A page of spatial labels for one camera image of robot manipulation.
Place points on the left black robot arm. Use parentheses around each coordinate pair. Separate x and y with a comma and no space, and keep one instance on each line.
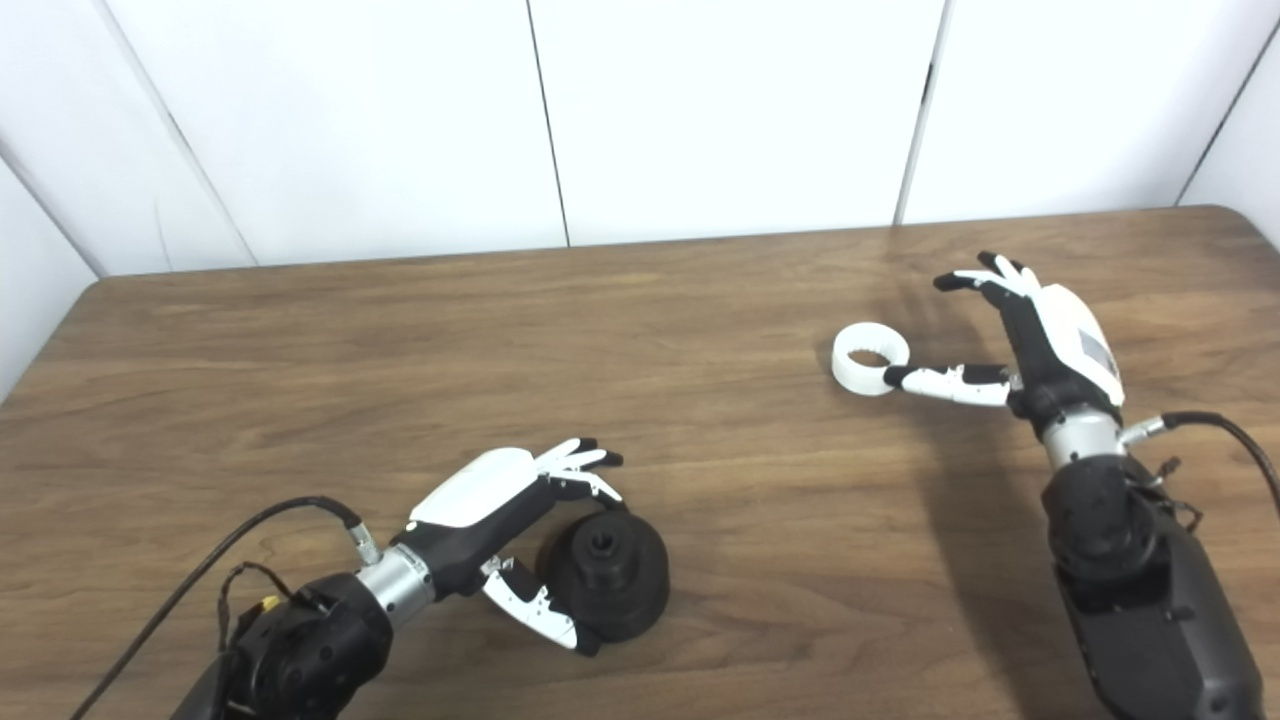
(320,640)

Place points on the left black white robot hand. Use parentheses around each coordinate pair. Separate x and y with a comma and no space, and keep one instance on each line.
(470,530)

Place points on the round black plastic part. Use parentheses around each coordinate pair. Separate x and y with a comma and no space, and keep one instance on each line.
(625,585)

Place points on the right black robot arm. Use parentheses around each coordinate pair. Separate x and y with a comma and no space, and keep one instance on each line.
(1150,610)

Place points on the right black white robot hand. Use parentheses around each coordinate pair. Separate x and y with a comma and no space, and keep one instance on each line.
(1045,360)

